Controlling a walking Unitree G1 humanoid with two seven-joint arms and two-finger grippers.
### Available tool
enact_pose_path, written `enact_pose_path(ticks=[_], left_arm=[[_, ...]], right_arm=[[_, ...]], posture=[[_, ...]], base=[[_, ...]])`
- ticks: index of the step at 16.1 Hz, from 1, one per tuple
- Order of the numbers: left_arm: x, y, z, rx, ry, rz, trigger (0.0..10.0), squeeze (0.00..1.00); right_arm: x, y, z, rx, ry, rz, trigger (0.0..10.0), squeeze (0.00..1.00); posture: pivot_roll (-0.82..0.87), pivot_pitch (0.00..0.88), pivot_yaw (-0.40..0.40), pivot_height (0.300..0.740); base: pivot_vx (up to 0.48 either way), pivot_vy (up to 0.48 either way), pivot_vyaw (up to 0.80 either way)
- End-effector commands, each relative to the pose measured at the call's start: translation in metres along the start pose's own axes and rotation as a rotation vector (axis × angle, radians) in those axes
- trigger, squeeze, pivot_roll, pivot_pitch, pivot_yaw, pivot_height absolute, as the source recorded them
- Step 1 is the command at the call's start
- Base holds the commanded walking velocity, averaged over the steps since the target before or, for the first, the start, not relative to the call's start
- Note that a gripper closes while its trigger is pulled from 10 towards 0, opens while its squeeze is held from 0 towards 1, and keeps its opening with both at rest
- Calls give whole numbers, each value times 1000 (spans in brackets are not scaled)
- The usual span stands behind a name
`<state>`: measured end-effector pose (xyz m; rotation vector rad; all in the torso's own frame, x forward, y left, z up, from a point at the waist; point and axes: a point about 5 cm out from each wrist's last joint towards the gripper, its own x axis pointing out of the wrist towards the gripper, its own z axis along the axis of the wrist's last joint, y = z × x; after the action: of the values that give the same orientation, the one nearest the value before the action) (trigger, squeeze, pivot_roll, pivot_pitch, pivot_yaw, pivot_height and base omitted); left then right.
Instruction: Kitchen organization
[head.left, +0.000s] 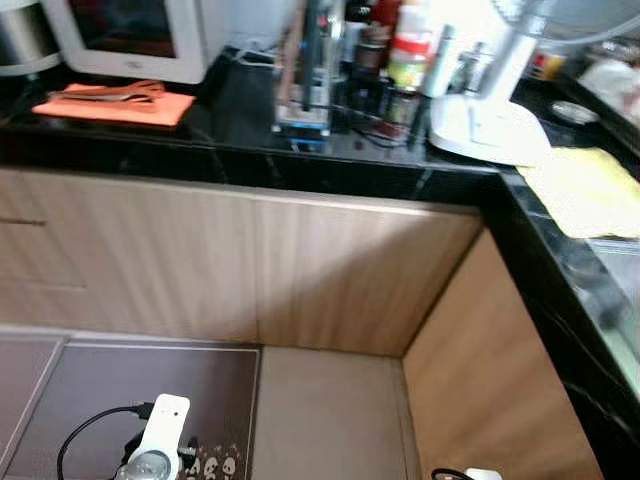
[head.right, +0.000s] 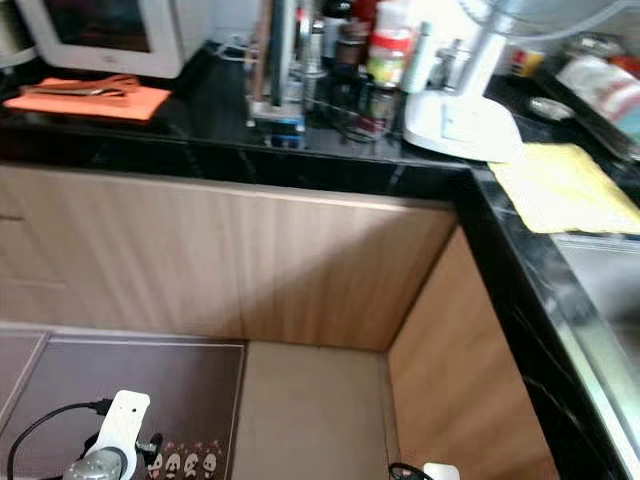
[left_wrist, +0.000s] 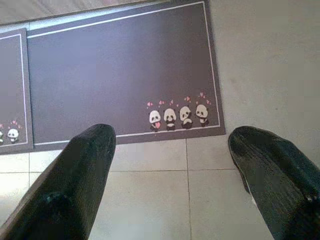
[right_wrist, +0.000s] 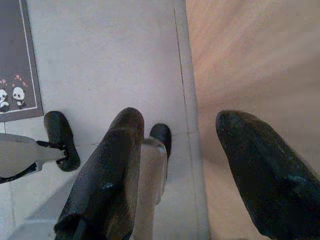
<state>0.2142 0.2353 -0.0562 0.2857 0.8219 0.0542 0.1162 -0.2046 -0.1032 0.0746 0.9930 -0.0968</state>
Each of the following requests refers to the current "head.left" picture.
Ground yellow cloth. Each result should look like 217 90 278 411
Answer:
515 147 640 241

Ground wooden sink cabinet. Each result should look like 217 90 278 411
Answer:
400 230 606 480

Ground seasoning bottle with green label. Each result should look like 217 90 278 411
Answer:
388 0 433 93

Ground orange cloth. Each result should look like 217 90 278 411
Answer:
32 85 197 128

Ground dark spice jar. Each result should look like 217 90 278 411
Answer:
358 25 391 81
388 88 421 131

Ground stainless steel sink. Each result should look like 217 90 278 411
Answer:
590 238 640 391

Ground wooden base cabinet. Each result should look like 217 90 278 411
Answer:
0 165 486 358

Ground clear plastic bag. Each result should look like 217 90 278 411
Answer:
580 55 640 121

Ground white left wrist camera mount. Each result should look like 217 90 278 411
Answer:
135 394 193 480

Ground steel cooking pot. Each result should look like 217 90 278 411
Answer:
0 0 63 78

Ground small steel dish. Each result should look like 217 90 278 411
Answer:
552 100 601 126

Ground white microwave oven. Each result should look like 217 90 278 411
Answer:
40 0 236 84

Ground brown kitchen tongs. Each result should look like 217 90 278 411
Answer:
48 80 167 105

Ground knife rack with knives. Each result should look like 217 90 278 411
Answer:
273 0 336 151

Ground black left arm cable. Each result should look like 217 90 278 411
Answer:
57 402 156 480

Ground slim white bottle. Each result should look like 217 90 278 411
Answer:
425 25 456 98

